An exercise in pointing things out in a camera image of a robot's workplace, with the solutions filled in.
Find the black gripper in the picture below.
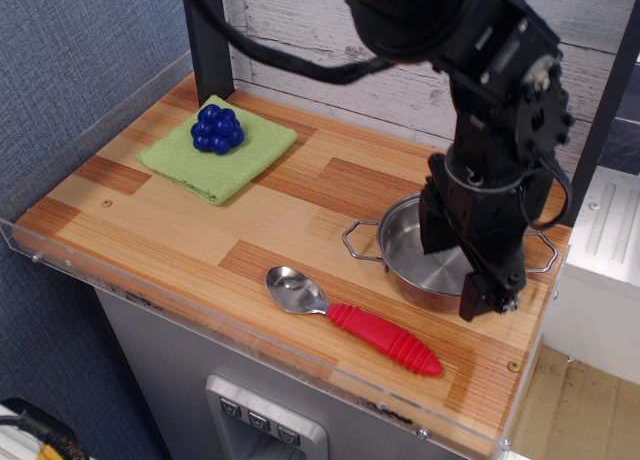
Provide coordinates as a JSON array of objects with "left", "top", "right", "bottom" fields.
[{"left": 419, "top": 153, "right": 554, "bottom": 322}]

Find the stainless steel pot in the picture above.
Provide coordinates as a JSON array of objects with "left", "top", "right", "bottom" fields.
[{"left": 342, "top": 190, "right": 559, "bottom": 314}]

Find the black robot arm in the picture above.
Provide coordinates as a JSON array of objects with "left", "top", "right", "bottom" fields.
[{"left": 347, "top": 0, "right": 574, "bottom": 321}]

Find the white toy appliance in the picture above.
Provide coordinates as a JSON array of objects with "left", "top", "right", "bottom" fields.
[{"left": 542, "top": 167, "right": 639, "bottom": 383}]

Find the green folded cloth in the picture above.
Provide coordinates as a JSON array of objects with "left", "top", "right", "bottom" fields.
[{"left": 138, "top": 95, "right": 298, "bottom": 205}]

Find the blue toy grape bunch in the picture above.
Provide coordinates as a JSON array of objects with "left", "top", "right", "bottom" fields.
[{"left": 190, "top": 104, "right": 245, "bottom": 155}]

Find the grey cabinet with buttons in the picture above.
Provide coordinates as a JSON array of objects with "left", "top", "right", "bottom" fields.
[{"left": 97, "top": 290, "right": 461, "bottom": 459}]

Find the yellow and black object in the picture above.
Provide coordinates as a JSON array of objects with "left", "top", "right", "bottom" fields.
[{"left": 1, "top": 398, "right": 91, "bottom": 459}]

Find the red handled metal spoon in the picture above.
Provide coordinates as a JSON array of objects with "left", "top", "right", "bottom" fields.
[{"left": 265, "top": 266, "right": 443, "bottom": 377}]

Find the dark right vertical post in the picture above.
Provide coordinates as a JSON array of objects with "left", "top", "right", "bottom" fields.
[{"left": 562, "top": 0, "right": 639, "bottom": 227}]

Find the dark vertical post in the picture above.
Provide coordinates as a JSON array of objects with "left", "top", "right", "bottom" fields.
[
  {"left": 562, "top": 0, "right": 639, "bottom": 227},
  {"left": 183, "top": 0, "right": 235, "bottom": 104}
]

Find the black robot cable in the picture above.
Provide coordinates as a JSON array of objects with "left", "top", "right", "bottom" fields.
[{"left": 192, "top": 0, "right": 396, "bottom": 87}]

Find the dark left vertical post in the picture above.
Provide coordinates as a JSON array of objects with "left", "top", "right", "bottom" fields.
[{"left": 183, "top": 0, "right": 235, "bottom": 104}]

